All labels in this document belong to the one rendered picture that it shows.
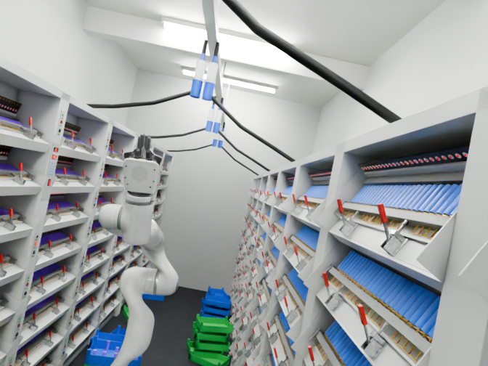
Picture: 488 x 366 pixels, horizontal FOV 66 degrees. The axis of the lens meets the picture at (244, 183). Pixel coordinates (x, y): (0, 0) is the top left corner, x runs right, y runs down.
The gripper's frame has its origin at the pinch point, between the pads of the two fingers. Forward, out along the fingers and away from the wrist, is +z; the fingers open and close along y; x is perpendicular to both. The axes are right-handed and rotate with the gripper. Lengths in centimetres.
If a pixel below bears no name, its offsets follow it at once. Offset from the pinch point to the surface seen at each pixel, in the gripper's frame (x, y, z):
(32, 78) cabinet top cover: 48, 57, 11
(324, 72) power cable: -22, -44, 25
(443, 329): -68, -55, -8
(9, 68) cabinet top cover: 33, 57, 14
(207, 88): 119, -8, 17
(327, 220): -6, -56, -15
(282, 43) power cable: -21.0, -33.2, 29.8
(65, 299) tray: 113, 66, -128
